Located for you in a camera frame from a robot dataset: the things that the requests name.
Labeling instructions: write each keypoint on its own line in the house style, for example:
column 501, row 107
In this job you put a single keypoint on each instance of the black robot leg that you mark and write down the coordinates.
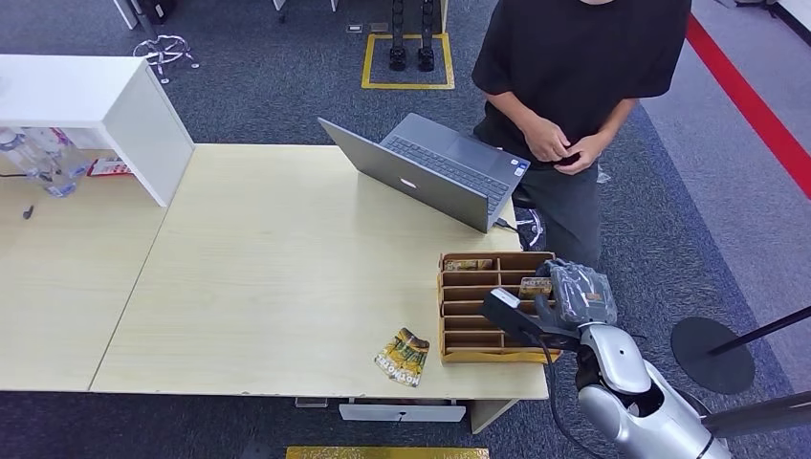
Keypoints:
column 425, row 58
column 397, row 57

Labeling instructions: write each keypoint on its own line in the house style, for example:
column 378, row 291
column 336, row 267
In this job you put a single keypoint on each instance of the yellow hotel card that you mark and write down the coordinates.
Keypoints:
column 534, row 288

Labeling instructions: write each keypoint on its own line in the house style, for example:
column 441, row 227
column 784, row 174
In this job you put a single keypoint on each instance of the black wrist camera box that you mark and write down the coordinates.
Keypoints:
column 513, row 317

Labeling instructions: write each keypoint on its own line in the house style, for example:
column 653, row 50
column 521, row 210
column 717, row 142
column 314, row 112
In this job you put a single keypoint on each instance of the grey laptop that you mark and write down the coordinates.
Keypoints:
column 437, row 165

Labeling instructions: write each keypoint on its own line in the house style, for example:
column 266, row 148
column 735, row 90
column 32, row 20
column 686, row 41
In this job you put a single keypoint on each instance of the clear plastic wrapper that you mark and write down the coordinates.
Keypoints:
column 603, row 175

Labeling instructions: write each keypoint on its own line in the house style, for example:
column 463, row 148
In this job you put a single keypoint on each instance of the person's right forearm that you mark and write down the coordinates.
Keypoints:
column 512, row 109

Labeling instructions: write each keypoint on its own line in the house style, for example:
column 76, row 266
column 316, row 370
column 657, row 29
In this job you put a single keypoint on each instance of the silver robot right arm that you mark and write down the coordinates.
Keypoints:
column 633, row 393

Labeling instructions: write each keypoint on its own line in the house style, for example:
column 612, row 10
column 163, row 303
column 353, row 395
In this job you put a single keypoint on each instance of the black stool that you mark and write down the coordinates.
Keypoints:
column 529, row 228

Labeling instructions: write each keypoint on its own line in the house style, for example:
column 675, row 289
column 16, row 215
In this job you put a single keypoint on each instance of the white drawer under table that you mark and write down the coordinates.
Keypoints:
column 405, row 413

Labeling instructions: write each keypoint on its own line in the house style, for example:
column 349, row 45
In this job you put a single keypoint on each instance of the wooden table leg panel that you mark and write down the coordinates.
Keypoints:
column 488, row 415

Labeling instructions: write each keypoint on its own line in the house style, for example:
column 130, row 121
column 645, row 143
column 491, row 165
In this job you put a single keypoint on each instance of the person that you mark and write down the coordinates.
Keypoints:
column 576, row 57

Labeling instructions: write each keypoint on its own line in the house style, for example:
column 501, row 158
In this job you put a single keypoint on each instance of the person's right hand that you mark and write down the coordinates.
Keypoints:
column 546, row 139

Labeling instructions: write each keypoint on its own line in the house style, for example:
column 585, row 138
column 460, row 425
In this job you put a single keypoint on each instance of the small black object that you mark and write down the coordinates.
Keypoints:
column 28, row 213

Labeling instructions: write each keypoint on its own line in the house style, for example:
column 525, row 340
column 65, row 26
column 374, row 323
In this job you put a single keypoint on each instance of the white shelf riser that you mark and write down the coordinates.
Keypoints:
column 76, row 89

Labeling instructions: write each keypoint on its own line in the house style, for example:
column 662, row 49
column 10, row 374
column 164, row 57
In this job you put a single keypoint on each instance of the clear plastic bottle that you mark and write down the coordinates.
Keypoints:
column 66, row 152
column 38, row 168

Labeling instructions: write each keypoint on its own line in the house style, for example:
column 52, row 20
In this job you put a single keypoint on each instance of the red white packet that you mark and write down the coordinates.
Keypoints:
column 109, row 168

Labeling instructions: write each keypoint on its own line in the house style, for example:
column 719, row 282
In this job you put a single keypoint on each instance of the white furniture leg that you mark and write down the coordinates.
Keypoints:
column 125, row 14

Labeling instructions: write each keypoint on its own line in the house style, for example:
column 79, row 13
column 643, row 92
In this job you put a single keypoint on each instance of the yellow floor tape frame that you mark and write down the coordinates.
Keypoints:
column 365, row 63

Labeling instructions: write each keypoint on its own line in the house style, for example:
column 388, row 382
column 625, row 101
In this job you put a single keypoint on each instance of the brown card in organizer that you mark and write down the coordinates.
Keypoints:
column 467, row 265

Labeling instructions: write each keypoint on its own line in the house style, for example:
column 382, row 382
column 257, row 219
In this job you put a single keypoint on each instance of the wooden slotted card organizer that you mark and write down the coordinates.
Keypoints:
column 472, row 304

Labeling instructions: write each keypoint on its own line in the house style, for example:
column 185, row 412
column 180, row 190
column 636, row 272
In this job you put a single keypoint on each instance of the person's left hand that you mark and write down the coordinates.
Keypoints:
column 586, row 152

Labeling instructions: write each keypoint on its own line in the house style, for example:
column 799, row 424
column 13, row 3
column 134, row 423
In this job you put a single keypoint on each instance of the chrome chair base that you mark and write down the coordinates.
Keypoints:
column 163, row 52

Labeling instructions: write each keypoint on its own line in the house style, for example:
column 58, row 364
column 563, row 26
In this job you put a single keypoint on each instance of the black stanchion with disc base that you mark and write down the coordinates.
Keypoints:
column 709, row 358

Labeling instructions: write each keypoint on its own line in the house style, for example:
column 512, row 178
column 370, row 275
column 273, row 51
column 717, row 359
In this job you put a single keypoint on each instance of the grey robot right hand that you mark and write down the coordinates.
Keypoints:
column 583, row 294

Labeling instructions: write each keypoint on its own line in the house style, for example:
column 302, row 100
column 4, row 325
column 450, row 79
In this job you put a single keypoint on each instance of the person's left forearm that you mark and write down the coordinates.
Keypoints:
column 616, row 119

